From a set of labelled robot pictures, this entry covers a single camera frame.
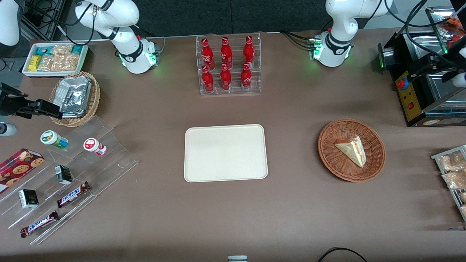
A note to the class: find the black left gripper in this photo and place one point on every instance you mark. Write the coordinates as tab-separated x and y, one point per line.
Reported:
450	54

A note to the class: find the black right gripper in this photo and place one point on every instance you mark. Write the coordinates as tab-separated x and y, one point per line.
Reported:
11	104

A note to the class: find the triangular sandwich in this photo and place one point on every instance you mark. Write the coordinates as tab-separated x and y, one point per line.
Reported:
353	149

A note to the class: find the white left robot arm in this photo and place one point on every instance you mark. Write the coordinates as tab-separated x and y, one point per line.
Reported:
340	22

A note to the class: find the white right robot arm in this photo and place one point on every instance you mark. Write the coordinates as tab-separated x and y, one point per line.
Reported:
127	54

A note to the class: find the light wicker basket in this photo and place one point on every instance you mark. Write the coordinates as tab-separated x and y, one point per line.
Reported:
94	98

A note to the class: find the grey snack tray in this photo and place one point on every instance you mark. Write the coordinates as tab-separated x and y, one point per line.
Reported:
437	157

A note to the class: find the brown wicker basket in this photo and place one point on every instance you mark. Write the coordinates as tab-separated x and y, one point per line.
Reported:
338	163

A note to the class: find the cream plastic tray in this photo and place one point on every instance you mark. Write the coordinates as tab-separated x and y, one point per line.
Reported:
225	153

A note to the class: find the steel warmer pan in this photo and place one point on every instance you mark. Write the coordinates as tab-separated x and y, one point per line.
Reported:
424	43
442	91

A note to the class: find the silver foil packet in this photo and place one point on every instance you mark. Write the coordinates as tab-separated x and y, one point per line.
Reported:
72	115
74	94

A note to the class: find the green lid yoghurt cup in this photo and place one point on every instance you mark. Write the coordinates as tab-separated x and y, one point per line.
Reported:
52	139

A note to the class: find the white snack bin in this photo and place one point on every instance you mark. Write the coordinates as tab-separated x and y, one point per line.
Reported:
27	72

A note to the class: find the black food warmer cabinet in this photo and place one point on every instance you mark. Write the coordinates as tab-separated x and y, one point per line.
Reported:
411	105

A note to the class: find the clear bag of crackers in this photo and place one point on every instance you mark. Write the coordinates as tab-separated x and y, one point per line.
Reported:
463	197
62	50
455	180
453	162
45	63
67	62
463	211

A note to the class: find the yellow snack packet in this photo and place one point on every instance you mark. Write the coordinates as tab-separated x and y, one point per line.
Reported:
35	63

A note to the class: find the orange fried food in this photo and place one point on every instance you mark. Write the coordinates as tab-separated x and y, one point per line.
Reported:
455	27

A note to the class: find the teal snack packet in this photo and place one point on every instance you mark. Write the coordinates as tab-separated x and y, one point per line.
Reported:
42	51
77	49

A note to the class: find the red lid yoghurt cup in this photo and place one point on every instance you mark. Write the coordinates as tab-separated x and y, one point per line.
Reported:
93	145

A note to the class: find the red cookie box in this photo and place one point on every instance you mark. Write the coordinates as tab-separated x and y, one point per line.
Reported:
18	167

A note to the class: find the small black carton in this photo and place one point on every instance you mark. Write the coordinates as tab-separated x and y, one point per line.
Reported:
28	198
64	174

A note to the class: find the clear acrylic stepped display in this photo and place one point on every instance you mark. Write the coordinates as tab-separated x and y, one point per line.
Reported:
109	160

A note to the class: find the Snickers chocolate bar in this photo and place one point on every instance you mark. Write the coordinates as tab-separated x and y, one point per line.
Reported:
39	223
72	194

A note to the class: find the red cola bottle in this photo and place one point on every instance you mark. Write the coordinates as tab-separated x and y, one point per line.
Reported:
226	54
225	80
208	82
207	54
246	78
249	52

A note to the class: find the clear acrylic bottle rack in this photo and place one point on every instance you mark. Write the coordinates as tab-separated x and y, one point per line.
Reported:
255	87

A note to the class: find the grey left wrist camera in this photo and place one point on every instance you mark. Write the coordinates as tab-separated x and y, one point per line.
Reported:
460	80

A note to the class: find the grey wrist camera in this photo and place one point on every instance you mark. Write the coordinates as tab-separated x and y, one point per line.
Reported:
8	129
460	80

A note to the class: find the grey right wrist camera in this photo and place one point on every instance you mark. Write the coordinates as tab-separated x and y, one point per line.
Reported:
8	129

